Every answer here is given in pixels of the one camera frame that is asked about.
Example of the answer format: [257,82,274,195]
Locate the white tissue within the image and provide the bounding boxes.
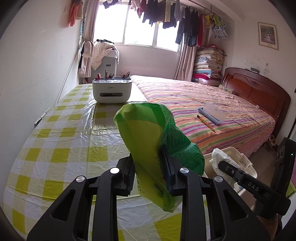
[209,148,241,179]

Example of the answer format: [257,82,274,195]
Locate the green wet wipes pack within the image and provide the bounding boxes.
[113,102,205,212]

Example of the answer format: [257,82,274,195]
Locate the cream plastic trash bin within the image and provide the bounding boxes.
[203,146,258,197]

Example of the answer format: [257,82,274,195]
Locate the right hand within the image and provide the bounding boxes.
[257,214,280,240]

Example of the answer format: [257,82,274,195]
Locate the yellow pencil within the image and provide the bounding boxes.
[197,115,216,133]

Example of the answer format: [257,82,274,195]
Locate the striped bed cover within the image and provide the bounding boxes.
[132,75,275,156]

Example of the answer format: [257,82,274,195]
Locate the checkered plastic tablecloth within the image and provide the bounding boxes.
[2,83,211,241]

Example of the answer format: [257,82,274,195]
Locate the blue pencil case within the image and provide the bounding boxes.
[198,102,226,126]

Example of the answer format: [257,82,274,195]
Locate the wooden headboard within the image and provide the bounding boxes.
[222,67,290,137]

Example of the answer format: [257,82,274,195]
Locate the white desk organizer box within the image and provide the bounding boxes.
[92,77,132,104]

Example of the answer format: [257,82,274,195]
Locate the right pink curtain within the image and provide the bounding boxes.
[174,44,197,81]

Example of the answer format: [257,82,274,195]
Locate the pink curtain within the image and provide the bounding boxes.
[174,44,197,81]
[78,0,99,78]

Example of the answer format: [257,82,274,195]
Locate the stack of folded quilts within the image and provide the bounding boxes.
[192,44,225,87]

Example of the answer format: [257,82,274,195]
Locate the white appliance with cloth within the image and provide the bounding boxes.
[88,39,120,83]

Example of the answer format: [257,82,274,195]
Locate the hanging dark clothes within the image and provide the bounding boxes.
[95,1,227,52]

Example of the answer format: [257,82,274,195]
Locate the left pink curtain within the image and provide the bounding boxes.
[78,0,99,78]

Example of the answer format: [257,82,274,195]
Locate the framed wall picture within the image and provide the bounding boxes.
[258,22,278,50]

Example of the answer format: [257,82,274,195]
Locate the orange cloth on wall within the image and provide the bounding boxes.
[68,0,84,27]

